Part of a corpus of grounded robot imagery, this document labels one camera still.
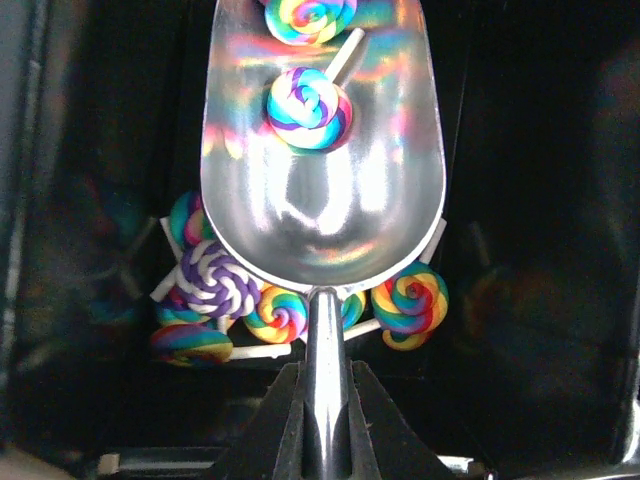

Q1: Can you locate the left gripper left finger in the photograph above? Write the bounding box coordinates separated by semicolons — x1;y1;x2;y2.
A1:
204;363;304;479

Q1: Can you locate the black three-compartment candy bin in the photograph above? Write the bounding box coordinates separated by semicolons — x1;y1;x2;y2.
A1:
1;1;639;479

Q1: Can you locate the purple white swirl lollipop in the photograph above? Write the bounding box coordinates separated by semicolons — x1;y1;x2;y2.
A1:
150;240;263;324

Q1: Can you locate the rainbow swirl lollipop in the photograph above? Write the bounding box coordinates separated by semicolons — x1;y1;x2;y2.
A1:
243;286;308;344
344;260;449;351
160;191;216;252
150;324;292;368
266;28;365;150

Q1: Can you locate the metal scoop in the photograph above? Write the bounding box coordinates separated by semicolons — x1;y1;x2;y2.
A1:
200;1;446;479

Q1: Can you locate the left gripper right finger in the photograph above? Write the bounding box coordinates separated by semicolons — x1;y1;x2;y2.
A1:
349;361;450;479

